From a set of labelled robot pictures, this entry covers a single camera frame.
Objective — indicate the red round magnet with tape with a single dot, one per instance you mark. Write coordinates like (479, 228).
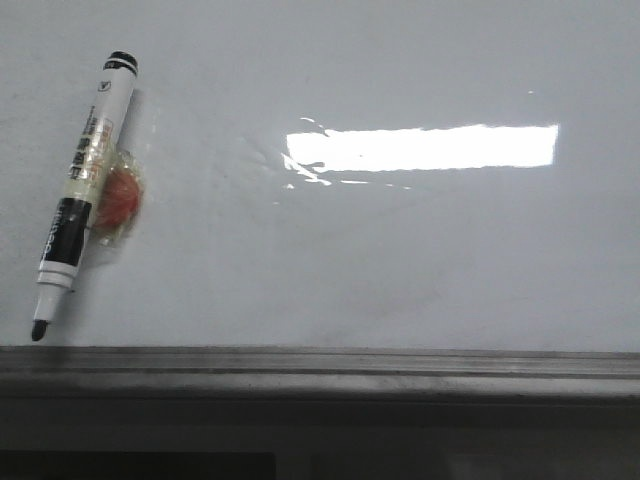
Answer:
(121, 200)

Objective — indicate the black white whiteboard marker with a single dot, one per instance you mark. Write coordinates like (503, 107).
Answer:
(77, 209)

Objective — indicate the white whiteboard surface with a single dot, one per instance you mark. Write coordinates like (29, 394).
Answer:
(380, 174)

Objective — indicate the grey aluminium whiteboard frame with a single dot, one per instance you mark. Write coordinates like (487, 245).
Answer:
(315, 373)

